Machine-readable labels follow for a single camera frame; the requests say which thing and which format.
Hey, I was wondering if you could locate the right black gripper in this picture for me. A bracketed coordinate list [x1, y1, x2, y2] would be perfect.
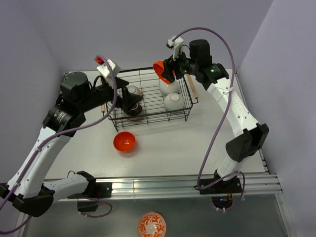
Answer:
[160, 46, 198, 83]

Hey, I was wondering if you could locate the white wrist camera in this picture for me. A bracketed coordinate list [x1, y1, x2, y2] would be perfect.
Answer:
[97, 59, 121, 87]
[166, 36, 184, 61]

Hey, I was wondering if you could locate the orange white patterned bowl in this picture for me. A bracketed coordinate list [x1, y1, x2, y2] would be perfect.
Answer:
[138, 212, 167, 237]

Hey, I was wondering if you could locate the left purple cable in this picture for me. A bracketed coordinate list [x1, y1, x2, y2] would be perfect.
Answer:
[0, 55, 118, 235]

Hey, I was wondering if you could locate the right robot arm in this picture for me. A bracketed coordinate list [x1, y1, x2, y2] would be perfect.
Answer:
[156, 37, 269, 193]

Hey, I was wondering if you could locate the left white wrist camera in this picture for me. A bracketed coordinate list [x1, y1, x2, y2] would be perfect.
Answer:
[97, 59, 121, 87]

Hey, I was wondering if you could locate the purple cable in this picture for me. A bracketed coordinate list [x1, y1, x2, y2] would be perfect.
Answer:
[172, 26, 245, 210]
[0, 55, 118, 235]

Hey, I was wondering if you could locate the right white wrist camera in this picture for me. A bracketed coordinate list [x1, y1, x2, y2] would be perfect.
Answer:
[166, 36, 184, 61]

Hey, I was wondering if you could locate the aluminium mounting rail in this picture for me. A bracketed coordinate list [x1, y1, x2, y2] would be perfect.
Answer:
[96, 173, 283, 200]

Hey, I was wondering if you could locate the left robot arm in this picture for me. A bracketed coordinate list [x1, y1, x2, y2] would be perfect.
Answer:
[0, 72, 143, 217]

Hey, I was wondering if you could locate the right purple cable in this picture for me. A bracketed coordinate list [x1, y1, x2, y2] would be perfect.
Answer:
[172, 26, 245, 210]

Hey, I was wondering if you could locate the black white patterned bowl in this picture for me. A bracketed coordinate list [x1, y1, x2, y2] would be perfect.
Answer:
[127, 85, 143, 96]

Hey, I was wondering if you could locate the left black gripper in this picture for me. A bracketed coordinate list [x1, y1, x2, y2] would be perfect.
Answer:
[78, 76, 143, 113]

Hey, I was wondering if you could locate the grey white bowl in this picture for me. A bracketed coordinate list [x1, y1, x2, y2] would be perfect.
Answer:
[159, 81, 179, 96]

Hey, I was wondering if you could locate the brown bowl beige inside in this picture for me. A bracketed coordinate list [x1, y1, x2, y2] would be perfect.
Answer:
[124, 103, 143, 117]

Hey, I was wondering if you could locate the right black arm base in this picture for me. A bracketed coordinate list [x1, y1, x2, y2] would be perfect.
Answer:
[195, 177, 245, 208]

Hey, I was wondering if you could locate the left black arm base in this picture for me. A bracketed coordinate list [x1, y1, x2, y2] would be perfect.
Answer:
[67, 182, 113, 214]

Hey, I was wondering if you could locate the black wire dish rack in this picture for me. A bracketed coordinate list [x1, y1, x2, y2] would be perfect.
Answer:
[108, 67, 198, 131]

